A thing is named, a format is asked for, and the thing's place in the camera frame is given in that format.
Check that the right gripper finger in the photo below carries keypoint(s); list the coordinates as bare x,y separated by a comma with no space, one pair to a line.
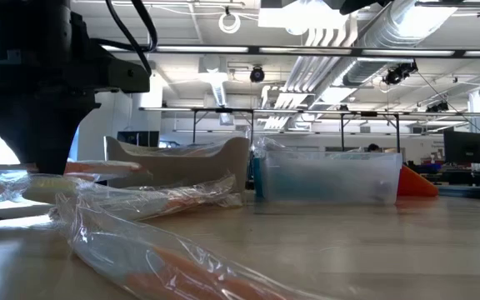
361,5

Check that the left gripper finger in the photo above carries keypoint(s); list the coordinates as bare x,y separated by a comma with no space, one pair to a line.
42,137

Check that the teal plastic bin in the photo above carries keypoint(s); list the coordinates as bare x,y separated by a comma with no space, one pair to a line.
258,183

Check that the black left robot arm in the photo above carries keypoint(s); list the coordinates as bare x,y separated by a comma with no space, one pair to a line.
27,25

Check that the white ceiling fixture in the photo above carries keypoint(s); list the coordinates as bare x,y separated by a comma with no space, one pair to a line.
302,18

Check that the long ceiling light bar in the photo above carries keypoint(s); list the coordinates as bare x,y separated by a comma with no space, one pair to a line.
306,51

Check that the black computer monitor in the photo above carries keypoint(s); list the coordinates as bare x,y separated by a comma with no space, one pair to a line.
465,146
138,138

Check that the black ceiling spotlight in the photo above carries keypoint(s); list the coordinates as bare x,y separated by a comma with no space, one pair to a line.
257,75

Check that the person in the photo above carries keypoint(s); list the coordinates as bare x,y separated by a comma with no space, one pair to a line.
373,147

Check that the beige plastic bin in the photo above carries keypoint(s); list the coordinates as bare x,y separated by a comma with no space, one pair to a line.
181,171

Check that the white ceiling vent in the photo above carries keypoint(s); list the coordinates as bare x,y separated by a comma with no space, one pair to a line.
214,75

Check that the clear plastic bin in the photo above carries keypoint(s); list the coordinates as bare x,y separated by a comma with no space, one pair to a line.
327,179

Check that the orange cloth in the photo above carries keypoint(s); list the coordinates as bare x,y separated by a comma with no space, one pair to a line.
415,185

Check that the silver ventilation duct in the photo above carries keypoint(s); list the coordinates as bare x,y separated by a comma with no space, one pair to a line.
381,33

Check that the black overhead camera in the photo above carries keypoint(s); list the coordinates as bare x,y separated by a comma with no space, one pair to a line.
398,74

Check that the black workbench frame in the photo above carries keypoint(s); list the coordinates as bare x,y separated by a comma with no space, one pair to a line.
251,125

